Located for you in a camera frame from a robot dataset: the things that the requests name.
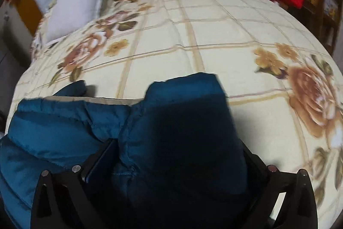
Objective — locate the white square pillow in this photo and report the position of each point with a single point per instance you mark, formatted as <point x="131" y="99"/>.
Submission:
<point x="73" y="9"/>

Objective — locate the wooden chair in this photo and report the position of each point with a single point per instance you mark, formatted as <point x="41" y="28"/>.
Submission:
<point x="325" y="12"/>

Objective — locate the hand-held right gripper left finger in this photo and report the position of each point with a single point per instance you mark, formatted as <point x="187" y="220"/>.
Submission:
<point x="103" y="163"/>

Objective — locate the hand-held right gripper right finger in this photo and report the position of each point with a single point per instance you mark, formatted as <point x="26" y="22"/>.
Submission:
<point x="258" y="174"/>

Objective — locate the bed with floral checked sheet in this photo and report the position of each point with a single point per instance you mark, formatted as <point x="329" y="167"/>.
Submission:
<point x="214" y="38"/>

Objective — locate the teal quilted zip jacket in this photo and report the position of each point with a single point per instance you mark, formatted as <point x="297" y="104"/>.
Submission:
<point x="174" y="138"/>

